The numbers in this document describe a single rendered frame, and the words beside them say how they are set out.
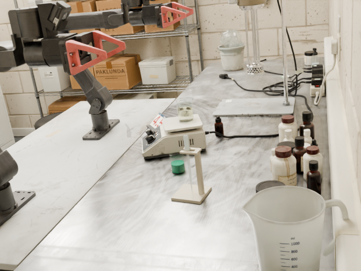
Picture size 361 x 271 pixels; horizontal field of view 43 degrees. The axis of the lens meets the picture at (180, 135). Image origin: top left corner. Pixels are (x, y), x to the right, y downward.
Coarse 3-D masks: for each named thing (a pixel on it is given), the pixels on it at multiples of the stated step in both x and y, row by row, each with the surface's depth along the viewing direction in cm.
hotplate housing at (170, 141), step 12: (168, 132) 141; (180, 132) 140; (192, 132) 139; (204, 132) 139; (156, 144) 139; (168, 144) 139; (180, 144) 140; (192, 144) 140; (204, 144) 140; (144, 156) 140; (156, 156) 140
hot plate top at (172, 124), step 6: (162, 120) 148; (168, 120) 146; (174, 120) 146; (198, 120) 143; (168, 126) 141; (174, 126) 140; (180, 126) 140; (186, 126) 139; (192, 126) 139; (198, 126) 139
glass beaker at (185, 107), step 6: (180, 96) 144; (186, 96) 144; (180, 102) 140; (186, 102) 140; (192, 102) 142; (180, 108) 141; (186, 108) 140; (192, 108) 142; (180, 114) 142; (186, 114) 141; (192, 114) 142; (180, 120) 143; (186, 120) 142; (192, 120) 143
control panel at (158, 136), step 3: (159, 126) 149; (156, 129) 148; (159, 129) 147; (159, 132) 144; (153, 135) 145; (156, 135) 143; (159, 135) 141; (144, 138) 149; (156, 138) 141; (159, 138) 139; (144, 141) 146; (153, 141) 141; (144, 144) 144; (147, 144) 142; (150, 144) 140; (144, 147) 142; (147, 147) 140
